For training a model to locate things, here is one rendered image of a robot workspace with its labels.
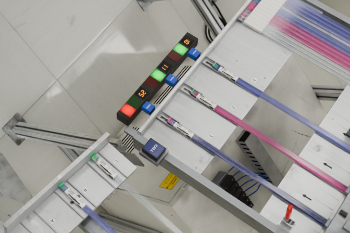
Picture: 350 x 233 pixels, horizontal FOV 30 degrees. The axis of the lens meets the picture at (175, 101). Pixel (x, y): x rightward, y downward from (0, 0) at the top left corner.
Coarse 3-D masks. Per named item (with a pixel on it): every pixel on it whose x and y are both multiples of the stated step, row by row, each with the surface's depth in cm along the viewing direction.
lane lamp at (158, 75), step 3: (156, 69) 186; (153, 72) 185; (156, 72) 185; (159, 72) 185; (153, 75) 185; (156, 75) 185; (159, 75) 185; (162, 75) 185; (165, 75) 185; (156, 78) 184; (159, 78) 184; (162, 78) 184; (159, 81) 184
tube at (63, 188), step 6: (60, 186) 158; (66, 186) 159; (66, 192) 158; (72, 192) 158; (72, 198) 157; (78, 198) 158; (78, 204) 157; (84, 204) 157; (84, 210) 157; (90, 210) 157; (90, 216) 157; (96, 216) 156; (96, 222) 156; (102, 222) 156; (108, 228) 155
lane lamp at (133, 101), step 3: (132, 96) 181; (129, 99) 181; (132, 99) 181; (135, 99) 181; (138, 99) 181; (129, 102) 180; (132, 102) 180; (135, 102) 180; (138, 102) 180; (141, 102) 180; (132, 105) 180; (135, 105) 180; (138, 105) 180; (135, 108) 179
